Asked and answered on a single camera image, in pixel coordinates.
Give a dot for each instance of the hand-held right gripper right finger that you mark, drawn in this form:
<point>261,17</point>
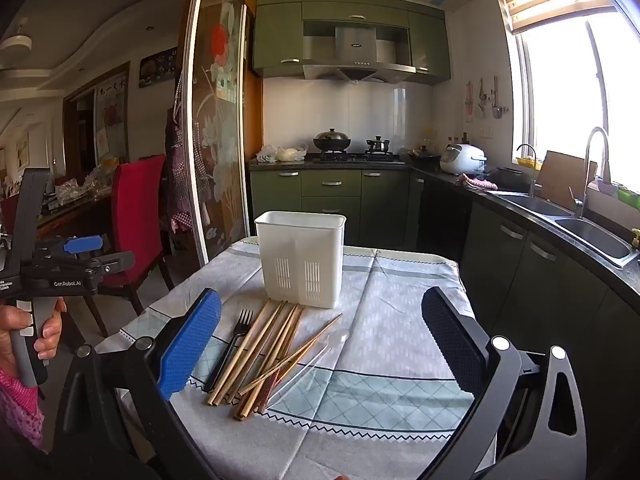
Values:
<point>450,345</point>

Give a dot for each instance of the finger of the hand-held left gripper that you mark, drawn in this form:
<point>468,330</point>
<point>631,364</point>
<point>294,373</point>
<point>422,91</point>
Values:
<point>82,245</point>
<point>110,261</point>

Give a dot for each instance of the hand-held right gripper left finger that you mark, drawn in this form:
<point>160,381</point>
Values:
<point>190,345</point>

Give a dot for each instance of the pile of wooden chopsticks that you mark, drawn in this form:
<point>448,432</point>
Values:
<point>260,345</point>

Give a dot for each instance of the white plastic utensil holder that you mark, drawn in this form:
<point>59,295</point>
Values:
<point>300,255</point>

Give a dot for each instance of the hanging kitchen utensils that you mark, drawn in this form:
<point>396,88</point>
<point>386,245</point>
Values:
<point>492,102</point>

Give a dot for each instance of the person's left hand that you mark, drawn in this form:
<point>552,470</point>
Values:
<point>50,332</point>

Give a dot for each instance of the wooden dining table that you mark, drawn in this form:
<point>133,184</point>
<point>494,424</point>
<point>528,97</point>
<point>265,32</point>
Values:
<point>75,210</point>

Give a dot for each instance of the black plastic fork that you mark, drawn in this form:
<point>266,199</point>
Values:
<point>235,340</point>

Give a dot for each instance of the red covered chair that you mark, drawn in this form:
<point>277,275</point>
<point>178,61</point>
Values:
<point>137,210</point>

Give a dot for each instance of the patterned white tablecloth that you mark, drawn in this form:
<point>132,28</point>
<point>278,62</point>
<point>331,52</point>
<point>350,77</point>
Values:
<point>360,360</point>

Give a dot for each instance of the dark lower cabinets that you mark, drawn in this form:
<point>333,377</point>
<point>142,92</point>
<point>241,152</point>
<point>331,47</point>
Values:
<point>505,260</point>

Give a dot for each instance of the clear plastic spoon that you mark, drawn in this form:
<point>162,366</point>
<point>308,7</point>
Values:
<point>340,336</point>

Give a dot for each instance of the checked hanging apron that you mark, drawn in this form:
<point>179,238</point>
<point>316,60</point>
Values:
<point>180,170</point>

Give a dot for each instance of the black stone countertop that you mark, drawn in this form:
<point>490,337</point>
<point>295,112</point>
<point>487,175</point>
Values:
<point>480,192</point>

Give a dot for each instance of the pink dish cloth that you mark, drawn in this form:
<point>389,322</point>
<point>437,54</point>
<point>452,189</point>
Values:
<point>475,182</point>

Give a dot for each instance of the floral glass sliding door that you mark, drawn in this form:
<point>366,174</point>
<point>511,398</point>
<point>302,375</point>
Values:
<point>215,135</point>

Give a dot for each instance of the black pot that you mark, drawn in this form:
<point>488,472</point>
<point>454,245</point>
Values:
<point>510,177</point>

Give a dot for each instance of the steel double sink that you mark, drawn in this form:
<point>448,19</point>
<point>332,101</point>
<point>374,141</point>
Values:
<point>590,235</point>

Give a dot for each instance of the white rice cooker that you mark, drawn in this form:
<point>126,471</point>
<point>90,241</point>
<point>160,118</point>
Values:
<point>462,159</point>

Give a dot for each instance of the small lidded pan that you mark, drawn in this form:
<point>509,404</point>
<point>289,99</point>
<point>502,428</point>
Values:
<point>424,154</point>

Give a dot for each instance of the small steel faucet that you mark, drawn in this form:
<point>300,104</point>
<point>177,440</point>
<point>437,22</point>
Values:
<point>532,170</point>

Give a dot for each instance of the yellow sponge holder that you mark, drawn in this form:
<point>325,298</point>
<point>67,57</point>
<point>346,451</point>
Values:
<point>529,162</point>

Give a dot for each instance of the green lower cabinets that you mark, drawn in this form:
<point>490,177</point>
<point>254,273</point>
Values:
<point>330,185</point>

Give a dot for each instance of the green cabinets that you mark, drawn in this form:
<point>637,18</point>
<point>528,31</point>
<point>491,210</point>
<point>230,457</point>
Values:
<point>330,185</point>
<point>277,35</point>

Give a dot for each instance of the wooden cutting board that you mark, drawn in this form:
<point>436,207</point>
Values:
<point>565,180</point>

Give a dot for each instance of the white plastic bags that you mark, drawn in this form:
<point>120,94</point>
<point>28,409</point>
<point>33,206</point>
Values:
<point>282,154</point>

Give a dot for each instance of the condiment bottles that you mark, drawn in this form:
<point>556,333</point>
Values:
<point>452,141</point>

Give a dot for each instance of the black gas stove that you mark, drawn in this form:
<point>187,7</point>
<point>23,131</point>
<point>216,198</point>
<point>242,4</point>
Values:
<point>360,158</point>

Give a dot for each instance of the black kettle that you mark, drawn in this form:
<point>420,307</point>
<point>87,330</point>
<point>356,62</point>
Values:
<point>378,145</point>

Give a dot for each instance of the ceiling lamp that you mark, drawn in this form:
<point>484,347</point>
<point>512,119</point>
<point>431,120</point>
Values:
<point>15,42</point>

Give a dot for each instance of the black wok with lid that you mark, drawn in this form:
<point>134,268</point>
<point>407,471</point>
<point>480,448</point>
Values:
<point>331,141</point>

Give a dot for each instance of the tall steel faucet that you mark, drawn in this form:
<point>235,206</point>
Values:
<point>602,145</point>

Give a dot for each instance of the green upper cabinets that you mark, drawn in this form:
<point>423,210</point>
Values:
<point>277,35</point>

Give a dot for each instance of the window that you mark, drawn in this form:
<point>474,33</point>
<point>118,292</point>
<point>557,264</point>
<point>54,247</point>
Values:
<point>565,85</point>

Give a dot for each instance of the steel range hood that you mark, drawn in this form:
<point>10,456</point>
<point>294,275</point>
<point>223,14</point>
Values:
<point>357,50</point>

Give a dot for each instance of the striped window blind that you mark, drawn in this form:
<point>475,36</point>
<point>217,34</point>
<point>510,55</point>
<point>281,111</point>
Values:
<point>545,7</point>

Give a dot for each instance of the wall poster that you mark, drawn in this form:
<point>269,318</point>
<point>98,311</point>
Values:
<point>112,115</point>

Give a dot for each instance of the dark wall picture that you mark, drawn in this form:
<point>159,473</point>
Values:
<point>157,67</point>

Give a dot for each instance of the wall socket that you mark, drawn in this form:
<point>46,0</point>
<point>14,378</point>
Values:
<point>487,133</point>

